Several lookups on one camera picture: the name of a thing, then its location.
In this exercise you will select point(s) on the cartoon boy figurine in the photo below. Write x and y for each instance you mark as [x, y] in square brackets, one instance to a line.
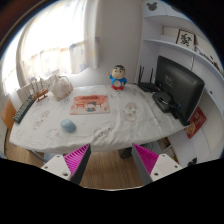
[117, 76]

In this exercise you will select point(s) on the white curtain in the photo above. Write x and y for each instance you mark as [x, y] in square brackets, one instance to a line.
[62, 38]

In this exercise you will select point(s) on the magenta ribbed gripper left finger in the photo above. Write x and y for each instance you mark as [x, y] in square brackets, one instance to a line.
[70, 167]

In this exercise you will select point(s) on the wooden chair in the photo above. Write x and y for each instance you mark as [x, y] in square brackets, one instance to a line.
[8, 114]

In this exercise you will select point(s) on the white wall shelf unit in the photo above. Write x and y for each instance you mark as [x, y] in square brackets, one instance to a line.
[176, 56]

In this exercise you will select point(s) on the black computer monitor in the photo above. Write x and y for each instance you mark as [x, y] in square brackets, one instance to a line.
[180, 90]

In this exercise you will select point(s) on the black wifi router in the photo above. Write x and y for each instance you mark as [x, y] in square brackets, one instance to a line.
[146, 86]

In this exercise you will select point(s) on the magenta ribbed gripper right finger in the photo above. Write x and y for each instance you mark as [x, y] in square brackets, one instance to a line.
[152, 166]

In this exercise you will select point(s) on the dark keyboard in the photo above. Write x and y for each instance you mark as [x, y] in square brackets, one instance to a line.
[23, 109]

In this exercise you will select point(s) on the red packet with gold print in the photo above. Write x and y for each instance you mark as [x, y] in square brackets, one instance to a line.
[196, 122]

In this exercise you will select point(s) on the wooden ship model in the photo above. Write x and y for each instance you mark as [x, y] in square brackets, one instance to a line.
[40, 89]

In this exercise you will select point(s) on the framed calligraphy picture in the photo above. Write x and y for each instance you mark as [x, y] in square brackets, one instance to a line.
[186, 39]

